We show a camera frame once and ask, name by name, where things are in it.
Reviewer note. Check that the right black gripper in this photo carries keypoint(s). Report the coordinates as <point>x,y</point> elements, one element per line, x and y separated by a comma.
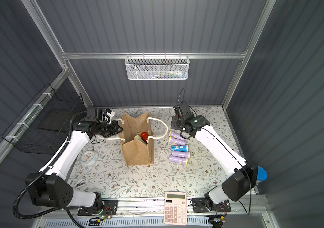
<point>177,122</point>

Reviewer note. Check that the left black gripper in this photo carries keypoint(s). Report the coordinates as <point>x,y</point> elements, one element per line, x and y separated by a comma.
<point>110,128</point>

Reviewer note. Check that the purple flashlight top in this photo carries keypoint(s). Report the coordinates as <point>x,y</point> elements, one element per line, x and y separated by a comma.
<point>176,135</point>

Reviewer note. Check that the purple flashlight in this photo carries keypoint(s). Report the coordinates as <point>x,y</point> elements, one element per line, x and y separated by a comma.
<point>181,154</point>
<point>177,141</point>
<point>180,160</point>
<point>176,135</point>

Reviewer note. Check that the green flashlight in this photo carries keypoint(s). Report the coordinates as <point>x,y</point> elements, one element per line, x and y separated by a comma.
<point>139,138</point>

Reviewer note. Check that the brown jute tote bag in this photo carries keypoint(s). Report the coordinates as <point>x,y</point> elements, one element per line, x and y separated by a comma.
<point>135,152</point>

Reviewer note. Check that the red flashlight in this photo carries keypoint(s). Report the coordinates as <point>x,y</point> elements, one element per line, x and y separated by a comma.
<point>144,136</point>

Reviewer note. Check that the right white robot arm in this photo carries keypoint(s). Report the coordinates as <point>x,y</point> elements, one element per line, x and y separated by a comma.
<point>242,175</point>

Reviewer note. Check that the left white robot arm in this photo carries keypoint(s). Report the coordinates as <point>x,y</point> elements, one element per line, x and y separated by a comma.
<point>49,187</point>

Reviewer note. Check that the blue flashlight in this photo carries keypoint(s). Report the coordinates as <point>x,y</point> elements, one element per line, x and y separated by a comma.
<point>180,148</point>

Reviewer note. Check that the clear tape roll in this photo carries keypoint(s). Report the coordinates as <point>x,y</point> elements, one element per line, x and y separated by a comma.
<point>89,158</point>

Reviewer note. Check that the pink desk calculator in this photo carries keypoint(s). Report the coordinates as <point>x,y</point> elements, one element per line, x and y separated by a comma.
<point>175,208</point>

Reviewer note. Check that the blue lid pencil tube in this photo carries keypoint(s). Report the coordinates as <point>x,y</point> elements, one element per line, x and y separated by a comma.
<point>262,174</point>

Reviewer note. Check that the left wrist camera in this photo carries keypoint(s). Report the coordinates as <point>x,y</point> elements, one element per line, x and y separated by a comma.
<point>99,115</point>

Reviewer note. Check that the markers in wall basket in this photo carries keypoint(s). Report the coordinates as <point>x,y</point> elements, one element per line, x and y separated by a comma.
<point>170,75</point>

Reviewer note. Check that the black wire side basket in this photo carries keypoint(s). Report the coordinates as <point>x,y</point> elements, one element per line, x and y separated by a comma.
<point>44,126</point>

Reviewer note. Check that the white wire wall basket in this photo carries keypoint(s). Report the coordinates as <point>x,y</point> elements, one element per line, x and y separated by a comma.
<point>142,68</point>

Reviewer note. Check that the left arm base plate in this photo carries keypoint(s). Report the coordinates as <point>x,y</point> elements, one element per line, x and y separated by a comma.
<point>109,208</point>

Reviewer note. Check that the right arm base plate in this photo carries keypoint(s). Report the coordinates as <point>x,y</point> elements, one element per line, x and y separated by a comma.
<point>204,205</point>

